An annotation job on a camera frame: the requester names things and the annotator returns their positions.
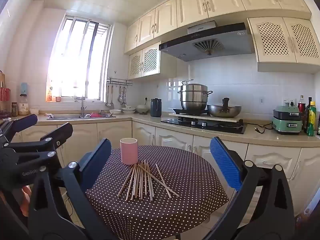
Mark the small white cup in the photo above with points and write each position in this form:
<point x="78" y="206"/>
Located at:
<point x="34" y="111"/>

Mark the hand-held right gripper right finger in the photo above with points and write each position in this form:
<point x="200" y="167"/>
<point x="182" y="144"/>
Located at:
<point x="225" y="162"/>

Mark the steel faucet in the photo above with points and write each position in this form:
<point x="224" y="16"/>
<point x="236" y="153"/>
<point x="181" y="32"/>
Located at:
<point x="82" y="107"/>

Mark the black electric kettle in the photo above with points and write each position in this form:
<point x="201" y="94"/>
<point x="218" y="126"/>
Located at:
<point x="156" y="108"/>

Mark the red oven mitt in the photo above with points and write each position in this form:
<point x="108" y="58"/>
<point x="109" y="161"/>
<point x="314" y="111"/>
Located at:
<point x="5" y="94"/>

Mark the white wall socket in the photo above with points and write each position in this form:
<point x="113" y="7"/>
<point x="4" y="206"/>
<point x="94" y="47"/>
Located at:
<point x="286" y="102"/>

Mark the person's left hand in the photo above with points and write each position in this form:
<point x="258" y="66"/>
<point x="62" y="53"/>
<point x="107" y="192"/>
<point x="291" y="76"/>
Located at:
<point x="25" y="197"/>

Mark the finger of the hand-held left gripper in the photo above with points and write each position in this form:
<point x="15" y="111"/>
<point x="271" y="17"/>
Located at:
<point x="60" y="130"/>
<point x="25" y="123"/>

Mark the bunch of wooden chopsticks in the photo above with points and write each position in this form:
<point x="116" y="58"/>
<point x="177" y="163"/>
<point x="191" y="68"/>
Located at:
<point x="140" y="180"/>

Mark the stack of white plates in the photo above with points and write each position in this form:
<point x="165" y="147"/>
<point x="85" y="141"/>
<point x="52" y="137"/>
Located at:
<point x="128" y="109"/>

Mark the grey range hood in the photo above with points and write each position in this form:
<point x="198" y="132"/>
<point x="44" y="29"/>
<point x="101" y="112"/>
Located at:
<point x="225" y="37"/>

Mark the blue packet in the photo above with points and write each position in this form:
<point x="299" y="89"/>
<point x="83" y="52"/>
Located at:
<point x="24" y="88"/>

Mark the cream upper cabinets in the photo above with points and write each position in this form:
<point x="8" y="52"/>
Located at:
<point x="212" y="5"/>

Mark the steel skimmer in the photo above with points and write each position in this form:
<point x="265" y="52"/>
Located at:
<point x="122" y="100"/>

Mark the large cream lattice cabinet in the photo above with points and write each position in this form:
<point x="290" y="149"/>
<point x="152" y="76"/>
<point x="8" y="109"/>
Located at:
<point x="282" y="42"/>

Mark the kitchen window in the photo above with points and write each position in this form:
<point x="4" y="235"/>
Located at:
<point x="75" y="55"/>

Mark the red bowl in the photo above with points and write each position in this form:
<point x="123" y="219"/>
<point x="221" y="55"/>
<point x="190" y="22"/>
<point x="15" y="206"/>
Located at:
<point x="93" y="115"/>

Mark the white bowl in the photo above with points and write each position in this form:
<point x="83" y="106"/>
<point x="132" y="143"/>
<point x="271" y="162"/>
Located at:
<point x="115" y="111"/>

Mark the red bottle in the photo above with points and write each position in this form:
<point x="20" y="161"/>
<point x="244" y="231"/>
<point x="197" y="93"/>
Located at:
<point x="300" y="106"/>

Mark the steel utensil rail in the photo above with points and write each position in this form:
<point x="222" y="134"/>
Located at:
<point x="120" y="81"/>

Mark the black portable cooktop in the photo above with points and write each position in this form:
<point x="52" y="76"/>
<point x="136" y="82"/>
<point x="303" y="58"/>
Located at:
<point x="180" y="111"/>

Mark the dark glass bottle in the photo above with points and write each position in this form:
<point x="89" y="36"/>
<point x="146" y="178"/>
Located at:
<point x="304" y="120"/>

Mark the small cream lattice cabinet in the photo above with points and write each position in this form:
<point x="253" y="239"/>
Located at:
<point x="150" y="61"/>

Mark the stainless steel steamer pot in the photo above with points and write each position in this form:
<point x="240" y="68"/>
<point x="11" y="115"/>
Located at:
<point x="193" y="97"/>

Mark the green and yellow bottle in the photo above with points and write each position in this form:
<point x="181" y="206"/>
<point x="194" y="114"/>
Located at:
<point x="311" y="120"/>

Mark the pink cup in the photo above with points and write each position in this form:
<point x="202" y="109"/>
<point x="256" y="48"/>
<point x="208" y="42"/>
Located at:
<point x="128" y="152"/>

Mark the orange bottle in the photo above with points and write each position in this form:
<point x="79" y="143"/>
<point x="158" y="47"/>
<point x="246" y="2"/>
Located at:
<point x="49" y="96"/>

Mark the small spice jar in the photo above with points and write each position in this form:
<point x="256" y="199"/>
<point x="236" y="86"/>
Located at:
<point x="14" y="110"/>

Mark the stack of grey bowls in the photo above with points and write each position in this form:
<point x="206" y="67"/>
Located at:
<point x="143" y="109"/>

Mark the black gas stove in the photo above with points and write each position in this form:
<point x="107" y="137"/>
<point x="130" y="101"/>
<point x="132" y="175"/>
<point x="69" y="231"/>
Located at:
<point x="225" y="128"/>

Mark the steel sink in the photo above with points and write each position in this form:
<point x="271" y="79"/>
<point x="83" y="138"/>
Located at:
<point x="65" y="116"/>

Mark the brown polka dot tablecloth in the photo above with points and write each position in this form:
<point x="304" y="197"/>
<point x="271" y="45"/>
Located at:
<point x="187" y="180"/>

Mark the small red jar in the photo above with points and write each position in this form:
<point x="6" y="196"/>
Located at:
<point x="58" y="99"/>

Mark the green electric cooker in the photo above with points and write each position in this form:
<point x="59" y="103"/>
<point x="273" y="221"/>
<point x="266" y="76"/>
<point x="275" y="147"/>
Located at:
<point x="285" y="125"/>

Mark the light wooden board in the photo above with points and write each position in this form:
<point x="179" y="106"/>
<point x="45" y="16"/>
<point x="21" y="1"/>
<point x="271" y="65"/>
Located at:
<point x="225" y="119"/>

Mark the glass jar with white label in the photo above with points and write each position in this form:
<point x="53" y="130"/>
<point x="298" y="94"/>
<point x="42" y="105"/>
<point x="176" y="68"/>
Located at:
<point x="23" y="106"/>

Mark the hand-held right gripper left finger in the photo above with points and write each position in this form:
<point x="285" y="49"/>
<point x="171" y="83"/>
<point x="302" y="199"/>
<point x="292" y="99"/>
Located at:
<point x="100" y="162"/>

